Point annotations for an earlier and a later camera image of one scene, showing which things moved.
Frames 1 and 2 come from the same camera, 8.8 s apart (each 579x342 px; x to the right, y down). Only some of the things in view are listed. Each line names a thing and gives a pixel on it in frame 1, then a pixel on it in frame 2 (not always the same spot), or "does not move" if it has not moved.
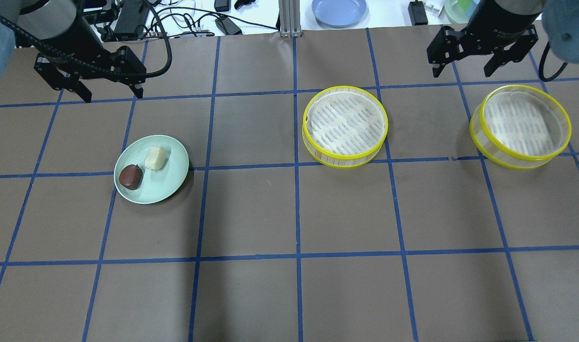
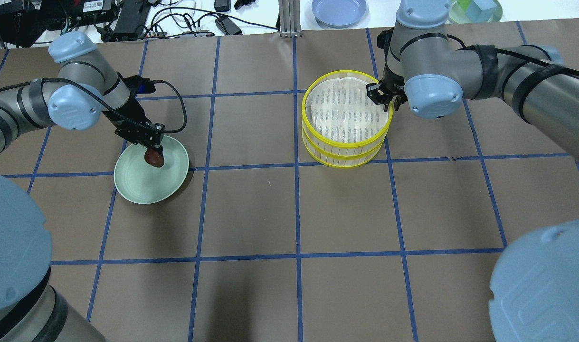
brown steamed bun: [131, 176] -> [154, 157]
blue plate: [338, 14] does not move
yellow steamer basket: [519, 128] -> [337, 111]
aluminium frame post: [289, 18] does not move
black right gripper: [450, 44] -> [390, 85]
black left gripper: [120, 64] -> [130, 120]
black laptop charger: [131, 20] does not move
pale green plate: [151, 169] does not move
